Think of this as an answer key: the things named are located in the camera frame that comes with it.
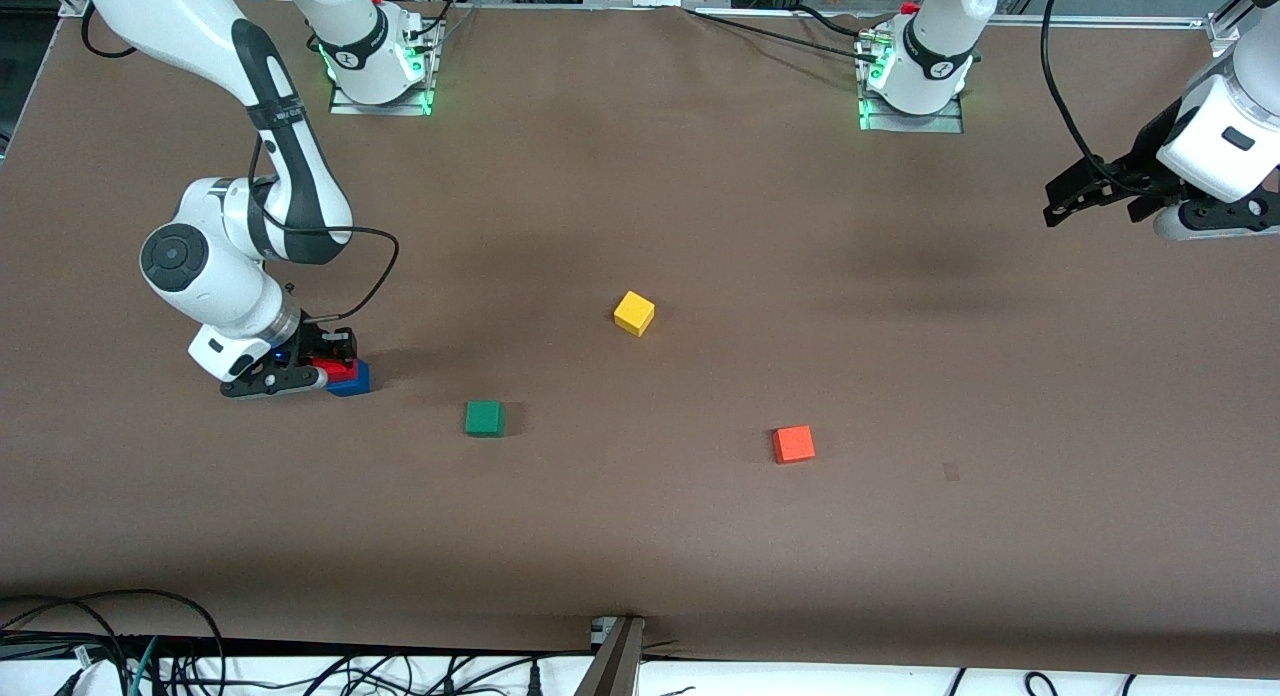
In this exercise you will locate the red block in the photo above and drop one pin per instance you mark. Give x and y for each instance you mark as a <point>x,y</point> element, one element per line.
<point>340,370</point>

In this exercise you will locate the green block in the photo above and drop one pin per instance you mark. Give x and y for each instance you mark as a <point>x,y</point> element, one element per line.
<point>484,418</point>

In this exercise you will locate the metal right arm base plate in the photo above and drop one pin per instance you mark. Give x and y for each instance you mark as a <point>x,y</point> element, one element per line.
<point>385,109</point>

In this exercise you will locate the metal corner bracket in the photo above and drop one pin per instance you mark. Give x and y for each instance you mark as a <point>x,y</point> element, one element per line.
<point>1225,36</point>

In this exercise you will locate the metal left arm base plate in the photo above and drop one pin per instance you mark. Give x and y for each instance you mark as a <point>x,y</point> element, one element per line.
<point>940,124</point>

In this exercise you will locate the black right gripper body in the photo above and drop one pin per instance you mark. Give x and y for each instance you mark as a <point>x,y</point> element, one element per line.
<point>318,340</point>

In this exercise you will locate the orange block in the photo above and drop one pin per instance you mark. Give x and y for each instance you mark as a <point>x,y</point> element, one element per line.
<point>793,444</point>

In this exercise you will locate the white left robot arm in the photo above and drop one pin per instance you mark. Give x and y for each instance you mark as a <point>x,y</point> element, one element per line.
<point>935,46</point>

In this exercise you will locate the blue block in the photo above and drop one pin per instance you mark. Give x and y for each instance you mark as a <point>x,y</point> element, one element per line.
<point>356,385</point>

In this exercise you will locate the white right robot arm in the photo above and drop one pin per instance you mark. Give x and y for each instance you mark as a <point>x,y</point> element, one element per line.
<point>200,16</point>

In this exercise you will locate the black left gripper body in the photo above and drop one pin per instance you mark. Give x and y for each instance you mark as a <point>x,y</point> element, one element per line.
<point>1142,163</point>

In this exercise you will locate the metal camera mount pole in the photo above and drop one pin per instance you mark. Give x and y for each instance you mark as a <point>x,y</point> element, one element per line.
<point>615,666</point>

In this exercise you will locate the yellow block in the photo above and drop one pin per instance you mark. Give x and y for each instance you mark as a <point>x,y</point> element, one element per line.
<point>634,313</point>

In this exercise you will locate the aluminium frame rail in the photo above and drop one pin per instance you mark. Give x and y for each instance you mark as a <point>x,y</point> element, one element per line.
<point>1100,20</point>

